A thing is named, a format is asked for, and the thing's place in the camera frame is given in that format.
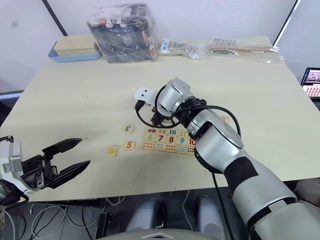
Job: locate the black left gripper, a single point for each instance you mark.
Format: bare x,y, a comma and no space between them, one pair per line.
37,172

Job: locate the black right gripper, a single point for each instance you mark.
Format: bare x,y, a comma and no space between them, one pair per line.
158,119

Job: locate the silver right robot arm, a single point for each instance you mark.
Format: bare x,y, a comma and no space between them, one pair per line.
220,140

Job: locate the wooden tile red number 7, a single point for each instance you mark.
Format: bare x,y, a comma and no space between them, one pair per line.
161,138

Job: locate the wooden tile green number 6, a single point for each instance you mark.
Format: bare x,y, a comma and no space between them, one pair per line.
150,137

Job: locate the wooden tile orange number 8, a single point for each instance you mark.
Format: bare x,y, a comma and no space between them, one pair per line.
171,139

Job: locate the wooden number puzzle board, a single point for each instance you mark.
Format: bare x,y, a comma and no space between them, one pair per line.
162,146

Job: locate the wooden tile green number 3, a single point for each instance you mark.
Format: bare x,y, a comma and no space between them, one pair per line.
128,128

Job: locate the wooden tile orange number 5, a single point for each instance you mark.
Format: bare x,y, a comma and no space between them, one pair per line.
129,145

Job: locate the wooden tile red number 10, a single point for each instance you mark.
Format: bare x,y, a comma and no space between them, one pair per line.
192,142

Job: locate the wooden tile orange number 2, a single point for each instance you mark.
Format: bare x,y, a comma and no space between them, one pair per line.
225,119

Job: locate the wooden tile yellow picture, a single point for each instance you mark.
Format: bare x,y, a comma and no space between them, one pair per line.
112,151

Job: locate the clear bag with small parts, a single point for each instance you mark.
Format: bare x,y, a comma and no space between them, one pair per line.
182,48

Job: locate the black power strip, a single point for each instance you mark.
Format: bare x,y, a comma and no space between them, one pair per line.
103,226

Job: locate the plastic-wrapped bottle pack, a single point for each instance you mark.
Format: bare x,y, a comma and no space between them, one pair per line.
125,35

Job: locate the grey rounded robot leg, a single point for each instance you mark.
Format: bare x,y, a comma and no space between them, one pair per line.
208,215
143,215

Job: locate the light blue tray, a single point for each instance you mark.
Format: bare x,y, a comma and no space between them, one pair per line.
75,58

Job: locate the beige rectangular box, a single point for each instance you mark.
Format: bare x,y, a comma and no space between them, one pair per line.
75,46

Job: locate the clear bag with wooden sticks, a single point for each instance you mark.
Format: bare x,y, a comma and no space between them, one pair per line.
245,48

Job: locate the grey robot torso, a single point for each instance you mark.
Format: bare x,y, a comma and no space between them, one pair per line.
160,235

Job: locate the grey cloth bundle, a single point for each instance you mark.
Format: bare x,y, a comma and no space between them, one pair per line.
308,190

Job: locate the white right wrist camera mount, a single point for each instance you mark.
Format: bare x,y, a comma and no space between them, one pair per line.
145,94

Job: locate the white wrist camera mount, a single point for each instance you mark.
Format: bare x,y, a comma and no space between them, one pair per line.
15,156
145,94

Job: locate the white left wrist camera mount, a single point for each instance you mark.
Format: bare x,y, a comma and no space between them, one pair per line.
15,156

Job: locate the black wall strip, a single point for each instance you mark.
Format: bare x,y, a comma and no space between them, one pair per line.
55,17
287,22

